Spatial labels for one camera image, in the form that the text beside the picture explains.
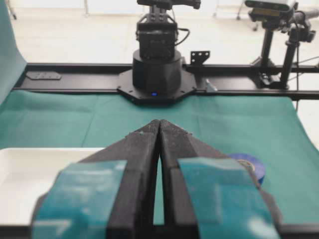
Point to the black camera stand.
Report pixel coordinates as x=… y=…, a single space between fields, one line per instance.
x=275 y=64

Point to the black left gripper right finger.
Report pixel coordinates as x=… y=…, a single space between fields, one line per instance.
x=209 y=195

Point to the black angle bracket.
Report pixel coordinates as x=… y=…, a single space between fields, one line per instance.
x=197 y=58

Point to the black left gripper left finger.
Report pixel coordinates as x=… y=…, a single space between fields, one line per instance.
x=108 y=195

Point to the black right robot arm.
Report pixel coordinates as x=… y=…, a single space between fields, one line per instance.
x=157 y=74

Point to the white plastic tray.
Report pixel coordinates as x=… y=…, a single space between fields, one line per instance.
x=28 y=173

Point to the green table cloth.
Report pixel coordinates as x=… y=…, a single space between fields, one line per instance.
x=265 y=127

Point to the blue tape roll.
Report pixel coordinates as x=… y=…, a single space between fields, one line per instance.
x=252 y=163

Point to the grey camera on stand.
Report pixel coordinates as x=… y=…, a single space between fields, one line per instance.
x=277 y=5

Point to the black aluminium rail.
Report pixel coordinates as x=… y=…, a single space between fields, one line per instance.
x=203 y=80

